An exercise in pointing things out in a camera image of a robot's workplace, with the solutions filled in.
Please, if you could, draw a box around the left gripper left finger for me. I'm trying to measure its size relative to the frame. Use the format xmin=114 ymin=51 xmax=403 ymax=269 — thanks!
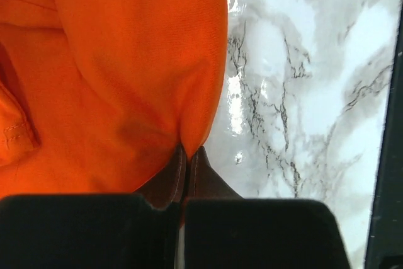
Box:
xmin=134 ymin=145 xmax=187 ymax=210

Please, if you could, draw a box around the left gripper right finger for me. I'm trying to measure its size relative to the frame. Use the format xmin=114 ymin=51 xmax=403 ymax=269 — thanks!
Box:
xmin=187 ymin=147 xmax=242 ymax=200

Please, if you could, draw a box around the orange t shirt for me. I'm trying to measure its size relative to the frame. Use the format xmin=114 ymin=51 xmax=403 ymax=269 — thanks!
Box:
xmin=1 ymin=0 xmax=227 ymax=197

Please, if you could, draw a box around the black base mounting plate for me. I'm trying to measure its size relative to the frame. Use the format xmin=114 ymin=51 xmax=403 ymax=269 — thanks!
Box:
xmin=365 ymin=7 xmax=403 ymax=269

